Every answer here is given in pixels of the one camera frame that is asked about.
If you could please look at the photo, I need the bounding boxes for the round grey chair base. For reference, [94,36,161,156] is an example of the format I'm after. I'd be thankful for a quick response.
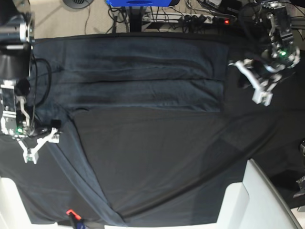
[63,0,93,10]

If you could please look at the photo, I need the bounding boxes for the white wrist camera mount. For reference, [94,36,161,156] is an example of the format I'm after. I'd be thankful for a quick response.
[17,127,60,164]
[228,59,281,106]

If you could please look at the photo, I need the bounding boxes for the grey metal bracket right edge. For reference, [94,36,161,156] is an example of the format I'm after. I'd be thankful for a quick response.
[293,177,305,198]

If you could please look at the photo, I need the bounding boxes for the black table leg post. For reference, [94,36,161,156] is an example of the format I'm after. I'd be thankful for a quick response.
[126,6,147,32]

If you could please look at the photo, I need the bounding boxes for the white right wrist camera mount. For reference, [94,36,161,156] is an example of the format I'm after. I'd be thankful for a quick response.
[17,127,60,164]

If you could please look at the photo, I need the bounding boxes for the grey right-side gripper body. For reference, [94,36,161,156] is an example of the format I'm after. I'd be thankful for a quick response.
[22,124,51,138]

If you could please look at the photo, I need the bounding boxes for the blue clamp at bottom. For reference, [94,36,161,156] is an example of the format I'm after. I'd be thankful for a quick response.
[66,209,87,229]

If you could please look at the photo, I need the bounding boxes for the white power strip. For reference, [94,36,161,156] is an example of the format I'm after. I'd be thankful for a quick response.
[142,12,215,24]

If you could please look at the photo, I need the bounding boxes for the dark grey long-sleeve T-shirt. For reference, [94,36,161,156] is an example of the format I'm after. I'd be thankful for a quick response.
[22,37,228,227]

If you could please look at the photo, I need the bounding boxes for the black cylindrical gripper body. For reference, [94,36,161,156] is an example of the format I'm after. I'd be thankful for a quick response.
[252,59,284,83]

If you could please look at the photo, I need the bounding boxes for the white foam block left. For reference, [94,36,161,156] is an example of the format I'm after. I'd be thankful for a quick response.
[0,177,59,229]

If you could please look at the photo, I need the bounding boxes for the blue plastic bin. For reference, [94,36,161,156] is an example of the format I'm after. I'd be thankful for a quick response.
[106,0,172,7]

